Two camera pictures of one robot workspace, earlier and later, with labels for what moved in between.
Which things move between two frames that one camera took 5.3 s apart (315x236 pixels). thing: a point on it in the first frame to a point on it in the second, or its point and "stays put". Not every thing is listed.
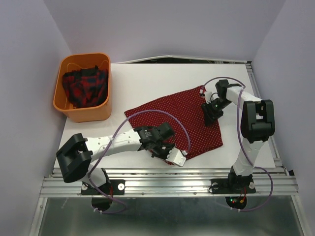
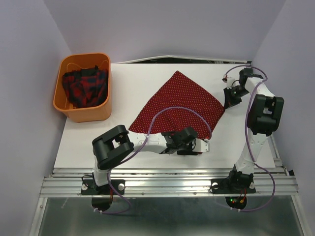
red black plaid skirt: [86, 86] stays put
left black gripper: [169, 147] to [188, 151]
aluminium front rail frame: [175, 183] stays put
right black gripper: [209, 117] to [229, 101]
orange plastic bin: [74, 61] stays put
